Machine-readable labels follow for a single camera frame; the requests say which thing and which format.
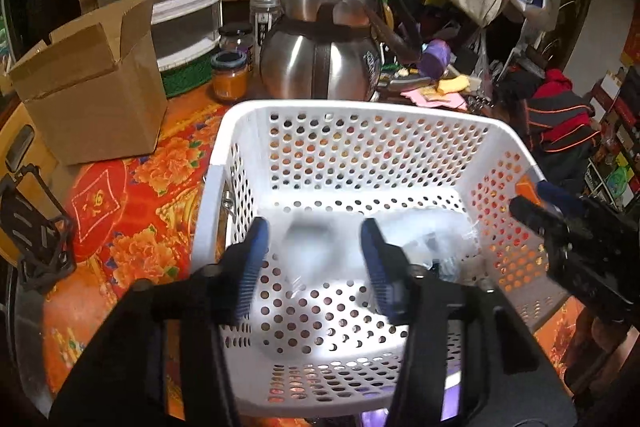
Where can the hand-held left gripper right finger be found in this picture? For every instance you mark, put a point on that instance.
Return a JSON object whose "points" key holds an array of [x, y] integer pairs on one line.
{"points": [[382, 272]]}

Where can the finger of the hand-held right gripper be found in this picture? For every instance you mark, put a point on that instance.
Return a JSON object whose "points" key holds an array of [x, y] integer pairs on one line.
{"points": [[560, 199], [532, 212]]}

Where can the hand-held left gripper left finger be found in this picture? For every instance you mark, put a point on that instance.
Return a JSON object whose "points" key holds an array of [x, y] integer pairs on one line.
{"points": [[250, 272]]}

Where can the clear plastic bag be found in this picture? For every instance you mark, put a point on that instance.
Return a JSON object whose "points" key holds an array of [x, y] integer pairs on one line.
{"points": [[440, 237]]}

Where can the white perforated plastic basket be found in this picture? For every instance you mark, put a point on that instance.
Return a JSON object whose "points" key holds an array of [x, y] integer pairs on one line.
{"points": [[350, 147]]}

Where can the red and black jacket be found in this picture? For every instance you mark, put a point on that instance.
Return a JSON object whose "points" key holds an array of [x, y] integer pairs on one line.
{"points": [[560, 117]]}

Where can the white cubby shelf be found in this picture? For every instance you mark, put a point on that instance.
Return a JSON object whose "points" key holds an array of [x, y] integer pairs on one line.
{"points": [[620, 142]]}

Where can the yellow cloth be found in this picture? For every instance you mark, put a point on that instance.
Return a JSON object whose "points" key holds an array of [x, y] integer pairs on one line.
{"points": [[452, 84]]}

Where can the pink paper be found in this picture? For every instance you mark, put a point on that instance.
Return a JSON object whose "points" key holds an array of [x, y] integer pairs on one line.
{"points": [[425, 99]]}

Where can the translucent plastic bag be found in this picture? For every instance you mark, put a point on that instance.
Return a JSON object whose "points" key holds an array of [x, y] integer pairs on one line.
{"points": [[481, 57]]}

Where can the purple cup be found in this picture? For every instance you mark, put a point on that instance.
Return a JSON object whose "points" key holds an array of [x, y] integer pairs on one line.
{"points": [[435, 57]]}

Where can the orange jar with dark lid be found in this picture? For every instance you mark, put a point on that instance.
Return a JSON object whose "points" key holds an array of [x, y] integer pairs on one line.
{"points": [[230, 82]]}

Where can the white hanging bag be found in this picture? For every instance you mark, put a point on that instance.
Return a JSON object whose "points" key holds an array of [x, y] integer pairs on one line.
{"points": [[542, 7]]}

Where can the open cardboard box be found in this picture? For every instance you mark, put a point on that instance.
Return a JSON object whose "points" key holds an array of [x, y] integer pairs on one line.
{"points": [[95, 107]]}

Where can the black phone stand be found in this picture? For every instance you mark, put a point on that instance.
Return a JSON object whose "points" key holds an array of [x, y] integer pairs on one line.
{"points": [[30, 217]]}

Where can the dark glass jar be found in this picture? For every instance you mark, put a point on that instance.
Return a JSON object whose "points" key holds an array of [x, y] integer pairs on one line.
{"points": [[235, 39]]}

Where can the clear jar with black label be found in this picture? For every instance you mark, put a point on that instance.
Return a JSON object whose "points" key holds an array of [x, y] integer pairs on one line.
{"points": [[265, 22]]}

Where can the wooden chair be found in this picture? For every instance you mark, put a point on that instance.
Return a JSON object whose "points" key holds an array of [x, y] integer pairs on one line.
{"points": [[7, 127]]}

